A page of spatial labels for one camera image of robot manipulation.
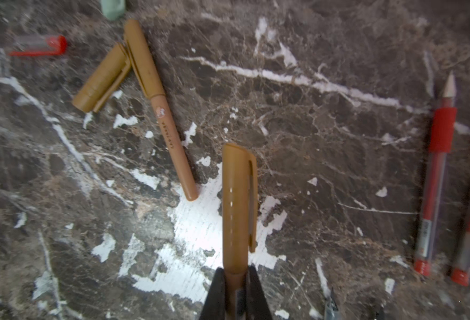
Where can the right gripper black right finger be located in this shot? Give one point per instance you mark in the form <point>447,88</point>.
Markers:
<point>256,304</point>

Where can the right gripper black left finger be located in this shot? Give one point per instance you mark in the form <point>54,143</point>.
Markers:
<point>215,304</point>

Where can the brown pen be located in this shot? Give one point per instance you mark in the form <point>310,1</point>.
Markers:
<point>239,219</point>
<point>151,85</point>

